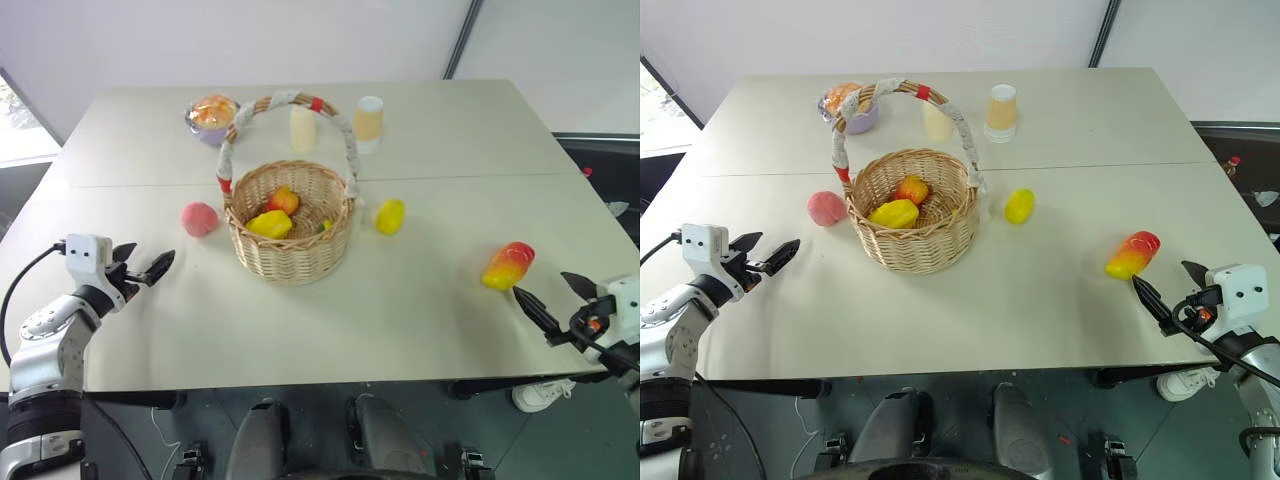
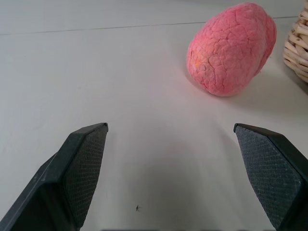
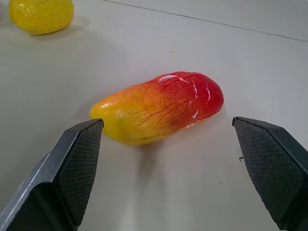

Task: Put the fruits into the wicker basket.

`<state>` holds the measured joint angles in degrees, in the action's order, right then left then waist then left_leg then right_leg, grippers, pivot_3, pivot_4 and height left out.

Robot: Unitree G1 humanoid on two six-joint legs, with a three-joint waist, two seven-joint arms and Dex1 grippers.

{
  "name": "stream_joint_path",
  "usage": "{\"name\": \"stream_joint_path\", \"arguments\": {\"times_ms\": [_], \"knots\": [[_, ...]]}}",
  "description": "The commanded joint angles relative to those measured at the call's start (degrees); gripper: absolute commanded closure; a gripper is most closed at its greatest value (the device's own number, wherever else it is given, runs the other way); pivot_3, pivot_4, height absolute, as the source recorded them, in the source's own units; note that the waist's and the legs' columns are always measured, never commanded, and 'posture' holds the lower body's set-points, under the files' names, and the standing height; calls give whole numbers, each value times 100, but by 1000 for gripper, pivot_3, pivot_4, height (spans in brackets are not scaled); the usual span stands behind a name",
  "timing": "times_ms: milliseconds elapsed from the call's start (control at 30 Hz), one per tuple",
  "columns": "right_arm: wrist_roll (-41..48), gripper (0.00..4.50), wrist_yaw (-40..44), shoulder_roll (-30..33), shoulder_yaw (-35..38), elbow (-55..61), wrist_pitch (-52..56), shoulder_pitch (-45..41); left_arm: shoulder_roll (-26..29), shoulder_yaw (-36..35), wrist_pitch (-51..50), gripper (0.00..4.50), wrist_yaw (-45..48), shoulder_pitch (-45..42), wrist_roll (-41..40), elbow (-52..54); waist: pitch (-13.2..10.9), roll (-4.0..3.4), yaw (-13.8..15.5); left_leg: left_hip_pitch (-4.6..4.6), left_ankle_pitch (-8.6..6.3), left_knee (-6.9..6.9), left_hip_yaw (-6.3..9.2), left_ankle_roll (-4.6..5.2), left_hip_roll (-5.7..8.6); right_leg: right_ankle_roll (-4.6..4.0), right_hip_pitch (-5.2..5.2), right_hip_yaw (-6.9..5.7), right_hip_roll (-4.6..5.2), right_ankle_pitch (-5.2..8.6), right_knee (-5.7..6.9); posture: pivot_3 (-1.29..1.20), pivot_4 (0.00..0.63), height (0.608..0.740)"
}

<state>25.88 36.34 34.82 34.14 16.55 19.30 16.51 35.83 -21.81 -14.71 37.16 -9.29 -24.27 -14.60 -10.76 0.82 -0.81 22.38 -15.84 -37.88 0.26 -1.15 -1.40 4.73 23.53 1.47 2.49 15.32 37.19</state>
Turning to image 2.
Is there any pink toy peach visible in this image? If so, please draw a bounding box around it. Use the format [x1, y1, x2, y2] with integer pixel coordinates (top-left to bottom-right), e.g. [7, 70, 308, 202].
[186, 3, 278, 98]

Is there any woven wicker basket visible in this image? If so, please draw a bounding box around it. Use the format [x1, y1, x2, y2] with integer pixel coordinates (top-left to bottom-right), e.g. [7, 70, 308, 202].
[282, 4, 308, 84]

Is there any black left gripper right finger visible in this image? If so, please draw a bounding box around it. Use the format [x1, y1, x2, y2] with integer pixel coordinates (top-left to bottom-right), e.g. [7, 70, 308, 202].
[233, 123, 308, 231]

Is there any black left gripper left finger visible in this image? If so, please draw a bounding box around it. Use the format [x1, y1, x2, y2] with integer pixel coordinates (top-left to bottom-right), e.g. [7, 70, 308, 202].
[0, 122, 109, 231]

